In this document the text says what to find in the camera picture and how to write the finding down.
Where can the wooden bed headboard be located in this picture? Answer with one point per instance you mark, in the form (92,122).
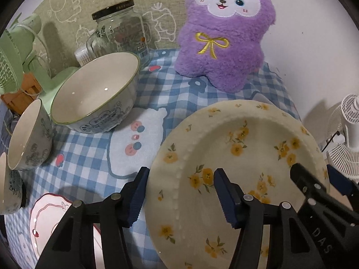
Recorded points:
(19,101)

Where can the green patterned wall panel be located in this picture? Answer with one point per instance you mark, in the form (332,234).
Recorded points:
(84,0)

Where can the white floor fan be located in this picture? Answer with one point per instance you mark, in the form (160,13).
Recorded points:
(350,117)

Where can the glass jar with black lid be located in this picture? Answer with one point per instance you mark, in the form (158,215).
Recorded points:
(123,33)

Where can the cotton swab container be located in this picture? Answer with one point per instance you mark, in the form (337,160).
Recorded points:
(82,56)

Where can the green desk fan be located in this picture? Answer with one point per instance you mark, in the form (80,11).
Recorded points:
(14,50)

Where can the large bowl with blue print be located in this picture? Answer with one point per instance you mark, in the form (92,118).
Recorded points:
(92,95)

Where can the yellow floral ceramic plate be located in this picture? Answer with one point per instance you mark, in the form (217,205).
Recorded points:
(224,145)

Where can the purple plush toy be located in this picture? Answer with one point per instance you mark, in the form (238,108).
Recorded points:
(224,47)

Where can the blue checkered tablecloth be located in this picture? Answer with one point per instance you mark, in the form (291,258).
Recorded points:
(179,95)

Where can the white plate with red rim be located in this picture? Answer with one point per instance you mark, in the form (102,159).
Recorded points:
(47,215)

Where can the white bowl with dark rim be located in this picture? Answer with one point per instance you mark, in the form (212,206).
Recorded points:
(11,190)

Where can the small blue floral bowl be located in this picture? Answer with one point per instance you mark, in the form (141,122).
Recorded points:
(22,137)

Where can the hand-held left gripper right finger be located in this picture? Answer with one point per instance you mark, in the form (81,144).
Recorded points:
(224,199)

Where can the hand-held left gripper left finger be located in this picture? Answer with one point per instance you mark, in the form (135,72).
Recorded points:
(137,199)

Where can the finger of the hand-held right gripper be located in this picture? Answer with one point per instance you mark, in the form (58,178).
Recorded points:
(304,178)
(340,180)

